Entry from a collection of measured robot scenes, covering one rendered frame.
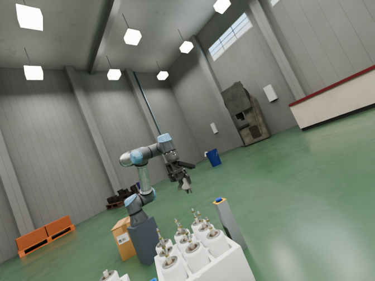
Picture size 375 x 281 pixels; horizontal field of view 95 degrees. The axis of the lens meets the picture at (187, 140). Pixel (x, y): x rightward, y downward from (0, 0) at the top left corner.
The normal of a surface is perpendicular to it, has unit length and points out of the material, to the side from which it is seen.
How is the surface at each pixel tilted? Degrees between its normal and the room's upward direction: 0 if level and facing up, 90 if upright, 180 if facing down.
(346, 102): 90
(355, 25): 90
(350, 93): 90
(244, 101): 90
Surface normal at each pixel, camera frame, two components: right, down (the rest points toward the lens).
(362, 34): -0.69, 0.24
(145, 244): 0.61, -0.33
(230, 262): 0.27, -0.20
